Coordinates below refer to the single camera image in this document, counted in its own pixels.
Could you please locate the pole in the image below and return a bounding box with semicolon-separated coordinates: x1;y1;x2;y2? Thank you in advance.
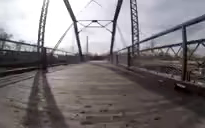
85;35;89;56

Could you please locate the row of bare trees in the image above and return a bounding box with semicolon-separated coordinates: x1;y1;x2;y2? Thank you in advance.
0;28;28;53

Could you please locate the dark kerb beam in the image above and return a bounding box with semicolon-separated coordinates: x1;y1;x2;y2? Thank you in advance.
0;63;71;92
99;61;205;99

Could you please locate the dark metal railing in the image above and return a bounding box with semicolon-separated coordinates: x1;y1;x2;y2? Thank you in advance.
109;10;205;84
0;35;88;72

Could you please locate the wooden plank bridge deck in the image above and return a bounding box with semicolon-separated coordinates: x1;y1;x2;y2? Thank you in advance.
0;60;205;128

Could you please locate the steel bridge truss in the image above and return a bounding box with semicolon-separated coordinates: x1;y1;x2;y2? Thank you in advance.
36;0;141;68

